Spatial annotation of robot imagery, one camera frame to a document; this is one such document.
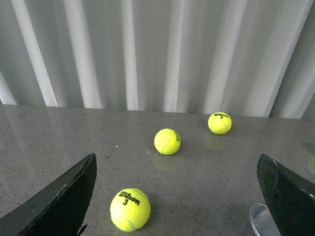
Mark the middle yellow tennis ball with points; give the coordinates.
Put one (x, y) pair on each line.
(167, 141)

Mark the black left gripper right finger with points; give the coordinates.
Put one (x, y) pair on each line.
(289, 197)

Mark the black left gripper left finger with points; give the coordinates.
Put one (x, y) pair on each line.
(57, 210)

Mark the wilson tennis ball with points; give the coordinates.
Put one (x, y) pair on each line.
(130, 209)
(219, 123)

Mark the white pleated curtain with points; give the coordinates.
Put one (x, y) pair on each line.
(243, 57)

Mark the far Wilson tennis ball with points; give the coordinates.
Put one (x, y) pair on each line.
(219, 123)

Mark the near Wilson tennis ball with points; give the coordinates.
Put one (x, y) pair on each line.
(130, 209)

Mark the Wilson tennis ball can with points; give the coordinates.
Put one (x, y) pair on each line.
(262, 221)

